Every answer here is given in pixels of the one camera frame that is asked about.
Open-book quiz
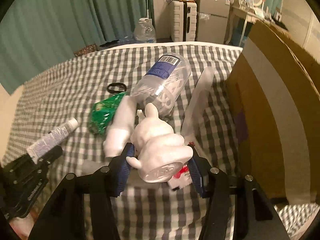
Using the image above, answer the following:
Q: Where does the translucent plastic comb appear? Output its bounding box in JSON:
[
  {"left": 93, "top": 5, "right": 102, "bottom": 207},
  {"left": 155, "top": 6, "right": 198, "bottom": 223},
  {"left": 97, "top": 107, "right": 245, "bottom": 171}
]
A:
[{"left": 181, "top": 67, "right": 215, "bottom": 144}]

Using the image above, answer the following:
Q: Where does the black hair tie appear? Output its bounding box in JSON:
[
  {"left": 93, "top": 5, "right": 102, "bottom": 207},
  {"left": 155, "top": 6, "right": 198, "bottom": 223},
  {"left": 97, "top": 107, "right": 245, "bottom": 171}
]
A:
[{"left": 107, "top": 81, "right": 127, "bottom": 94}]

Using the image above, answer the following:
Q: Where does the patterned brown bag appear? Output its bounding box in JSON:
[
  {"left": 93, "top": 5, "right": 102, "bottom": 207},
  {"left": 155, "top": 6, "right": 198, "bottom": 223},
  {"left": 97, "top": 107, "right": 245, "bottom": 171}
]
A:
[{"left": 74, "top": 44, "right": 98, "bottom": 57}]

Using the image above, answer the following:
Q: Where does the white tube with cap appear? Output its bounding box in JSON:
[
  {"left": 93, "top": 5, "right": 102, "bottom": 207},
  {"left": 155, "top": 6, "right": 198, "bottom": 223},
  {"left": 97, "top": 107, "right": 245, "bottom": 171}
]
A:
[{"left": 26, "top": 118, "right": 79, "bottom": 164}]

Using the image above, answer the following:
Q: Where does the silver mini fridge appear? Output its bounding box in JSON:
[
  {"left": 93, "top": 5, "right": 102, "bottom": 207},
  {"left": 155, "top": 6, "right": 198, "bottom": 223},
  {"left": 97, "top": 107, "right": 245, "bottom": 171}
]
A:
[{"left": 196, "top": 0, "right": 230, "bottom": 44}]

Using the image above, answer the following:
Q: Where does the white handheld device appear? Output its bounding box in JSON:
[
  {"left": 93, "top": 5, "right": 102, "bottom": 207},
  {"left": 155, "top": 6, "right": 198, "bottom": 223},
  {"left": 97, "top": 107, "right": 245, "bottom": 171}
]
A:
[{"left": 103, "top": 95, "right": 137, "bottom": 158}]

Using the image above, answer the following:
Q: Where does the brown cardboard box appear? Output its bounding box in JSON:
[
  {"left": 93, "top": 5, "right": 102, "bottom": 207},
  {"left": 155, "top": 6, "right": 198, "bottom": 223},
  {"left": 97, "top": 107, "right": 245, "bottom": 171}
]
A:
[{"left": 226, "top": 21, "right": 319, "bottom": 204}]

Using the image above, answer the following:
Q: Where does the checkered grey white cloth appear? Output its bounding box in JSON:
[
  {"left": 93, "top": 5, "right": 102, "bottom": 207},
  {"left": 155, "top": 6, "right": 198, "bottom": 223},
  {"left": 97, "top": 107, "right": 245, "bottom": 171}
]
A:
[{"left": 1, "top": 38, "right": 319, "bottom": 239}]

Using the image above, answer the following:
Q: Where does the clear floss pick jar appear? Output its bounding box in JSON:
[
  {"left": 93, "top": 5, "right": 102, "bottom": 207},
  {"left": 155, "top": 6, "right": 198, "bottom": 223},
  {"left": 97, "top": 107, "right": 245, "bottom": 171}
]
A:
[{"left": 130, "top": 53, "right": 191, "bottom": 117}]

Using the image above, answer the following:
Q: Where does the green curtain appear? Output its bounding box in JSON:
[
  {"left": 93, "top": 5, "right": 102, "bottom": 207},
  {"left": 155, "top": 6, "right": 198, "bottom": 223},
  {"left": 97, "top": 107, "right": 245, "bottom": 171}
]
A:
[{"left": 1, "top": 0, "right": 153, "bottom": 93}]

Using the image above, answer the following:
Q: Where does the large clear water jug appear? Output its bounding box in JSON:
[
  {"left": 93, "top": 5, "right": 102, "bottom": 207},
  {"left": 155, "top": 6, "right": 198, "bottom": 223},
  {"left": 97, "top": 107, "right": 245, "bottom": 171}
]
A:
[{"left": 133, "top": 18, "right": 156, "bottom": 43}]

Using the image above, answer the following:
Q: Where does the white red snack packet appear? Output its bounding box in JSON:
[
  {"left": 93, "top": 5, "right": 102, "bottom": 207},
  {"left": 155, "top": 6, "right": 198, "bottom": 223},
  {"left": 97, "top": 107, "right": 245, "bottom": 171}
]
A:
[{"left": 168, "top": 165, "right": 192, "bottom": 191}]

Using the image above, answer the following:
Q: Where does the white ribbed suitcase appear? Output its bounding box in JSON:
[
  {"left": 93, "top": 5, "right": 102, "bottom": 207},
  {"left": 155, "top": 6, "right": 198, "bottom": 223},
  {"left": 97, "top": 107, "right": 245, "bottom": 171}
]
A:
[{"left": 169, "top": 1, "right": 197, "bottom": 42}]

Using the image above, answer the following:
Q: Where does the green snack packet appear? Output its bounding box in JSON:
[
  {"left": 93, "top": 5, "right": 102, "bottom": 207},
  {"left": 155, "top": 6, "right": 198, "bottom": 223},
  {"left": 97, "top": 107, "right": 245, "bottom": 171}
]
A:
[{"left": 88, "top": 92, "right": 127, "bottom": 135}]

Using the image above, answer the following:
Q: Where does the white bunny figurine bottle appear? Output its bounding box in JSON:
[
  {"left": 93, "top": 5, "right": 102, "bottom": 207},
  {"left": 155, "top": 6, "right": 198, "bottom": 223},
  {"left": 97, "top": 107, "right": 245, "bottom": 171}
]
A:
[{"left": 126, "top": 103, "right": 193, "bottom": 183}]

